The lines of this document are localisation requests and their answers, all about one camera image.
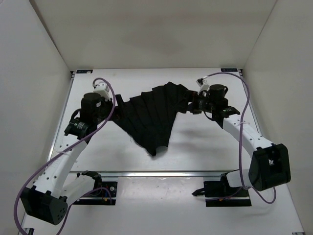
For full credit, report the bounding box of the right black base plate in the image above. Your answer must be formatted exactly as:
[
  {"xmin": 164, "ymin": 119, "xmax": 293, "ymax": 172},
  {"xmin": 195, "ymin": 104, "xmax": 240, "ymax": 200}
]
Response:
[{"xmin": 192, "ymin": 180, "xmax": 252, "ymax": 208}]

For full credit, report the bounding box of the right table label sticker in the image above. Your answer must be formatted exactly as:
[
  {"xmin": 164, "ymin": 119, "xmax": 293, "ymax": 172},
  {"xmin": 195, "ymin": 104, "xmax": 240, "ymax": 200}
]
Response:
[{"xmin": 221, "ymin": 68, "xmax": 238, "ymax": 72}]

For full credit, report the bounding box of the left table label sticker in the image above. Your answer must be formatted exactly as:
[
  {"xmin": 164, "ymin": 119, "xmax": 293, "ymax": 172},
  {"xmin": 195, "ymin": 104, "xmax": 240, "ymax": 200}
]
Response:
[{"xmin": 76, "ymin": 70, "xmax": 93, "ymax": 74}]

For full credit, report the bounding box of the table label sticker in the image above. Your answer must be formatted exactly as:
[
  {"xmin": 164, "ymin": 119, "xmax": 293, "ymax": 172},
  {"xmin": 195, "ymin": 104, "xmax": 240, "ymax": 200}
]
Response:
[
  {"xmin": 76, "ymin": 70, "xmax": 93, "ymax": 74},
  {"xmin": 221, "ymin": 68, "xmax": 238, "ymax": 72}
]

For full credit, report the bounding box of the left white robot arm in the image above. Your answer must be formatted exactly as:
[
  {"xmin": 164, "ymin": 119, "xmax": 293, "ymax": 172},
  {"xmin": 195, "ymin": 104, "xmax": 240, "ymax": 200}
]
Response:
[{"xmin": 17, "ymin": 91, "xmax": 116, "ymax": 225}]

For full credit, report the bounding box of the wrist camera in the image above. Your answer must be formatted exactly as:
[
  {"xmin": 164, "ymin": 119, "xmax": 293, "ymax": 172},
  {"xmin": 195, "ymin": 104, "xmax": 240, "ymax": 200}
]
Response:
[
  {"xmin": 196, "ymin": 78, "xmax": 210, "ymax": 94},
  {"xmin": 93, "ymin": 82, "xmax": 111, "ymax": 100}
]

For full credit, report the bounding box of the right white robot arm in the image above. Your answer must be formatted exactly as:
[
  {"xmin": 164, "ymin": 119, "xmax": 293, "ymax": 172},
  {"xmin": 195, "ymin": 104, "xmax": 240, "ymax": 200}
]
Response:
[{"xmin": 188, "ymin": 84, "xmax": 291, "ymax": 196}]

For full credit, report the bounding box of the black pleated skirt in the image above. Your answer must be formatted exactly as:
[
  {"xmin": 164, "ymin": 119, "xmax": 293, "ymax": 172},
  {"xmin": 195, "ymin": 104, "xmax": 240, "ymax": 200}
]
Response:
[{"xmin": 113, "ymin": 82, "xmax": 189, "ymax": 157}]

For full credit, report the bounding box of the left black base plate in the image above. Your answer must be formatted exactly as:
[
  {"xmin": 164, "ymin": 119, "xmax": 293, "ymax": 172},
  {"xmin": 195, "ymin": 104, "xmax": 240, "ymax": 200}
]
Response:
[{"xmin": 73, "ymin": 181, "xmax": 118, "ymax": 206}]

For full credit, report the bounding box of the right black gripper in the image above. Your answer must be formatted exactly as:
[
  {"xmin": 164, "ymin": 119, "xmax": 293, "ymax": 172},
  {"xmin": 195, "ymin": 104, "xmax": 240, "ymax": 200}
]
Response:
[{"xmin": 173, "ymin": 91, "xmax": 215, "ymax": 115}]

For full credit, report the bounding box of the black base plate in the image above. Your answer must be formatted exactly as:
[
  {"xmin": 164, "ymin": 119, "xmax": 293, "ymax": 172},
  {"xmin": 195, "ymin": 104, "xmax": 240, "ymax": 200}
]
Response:
[
  {"xmin": 73, "ymin": 181, "xmax": 118, "ymax": 206},
  {"xmin": 192, "ymin": 180, "xmax": 252, "ymax": 208}
]

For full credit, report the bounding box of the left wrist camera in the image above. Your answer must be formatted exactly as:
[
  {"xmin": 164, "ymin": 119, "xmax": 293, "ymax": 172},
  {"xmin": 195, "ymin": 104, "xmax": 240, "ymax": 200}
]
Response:
[{"xmin": 93, "ymin": 82, "xmax": 111, "ymax": 100}]

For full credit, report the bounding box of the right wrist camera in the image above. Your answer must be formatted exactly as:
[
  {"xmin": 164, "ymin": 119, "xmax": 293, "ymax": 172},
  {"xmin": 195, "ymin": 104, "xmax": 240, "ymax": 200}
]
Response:
[{"xmin": 196, "ymin": 78, "xmax": 210, "ymax": 94}]

